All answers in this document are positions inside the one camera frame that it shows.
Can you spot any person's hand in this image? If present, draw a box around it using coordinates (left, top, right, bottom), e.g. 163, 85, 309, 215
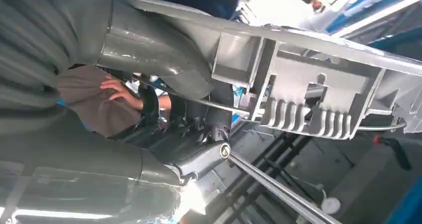
100, 76, 145, 112

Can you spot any steel bar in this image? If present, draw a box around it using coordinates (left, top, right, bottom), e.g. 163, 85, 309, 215
227, 153, 343, 224

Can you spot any person's leg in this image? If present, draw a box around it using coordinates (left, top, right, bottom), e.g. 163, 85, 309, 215
56, 65, 143, 138

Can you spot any black lever with red tip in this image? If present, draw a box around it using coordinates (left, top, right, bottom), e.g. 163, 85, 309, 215
373, 135, 413, 171

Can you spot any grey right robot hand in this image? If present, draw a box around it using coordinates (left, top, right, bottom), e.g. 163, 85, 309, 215
0, 0, 235, 224

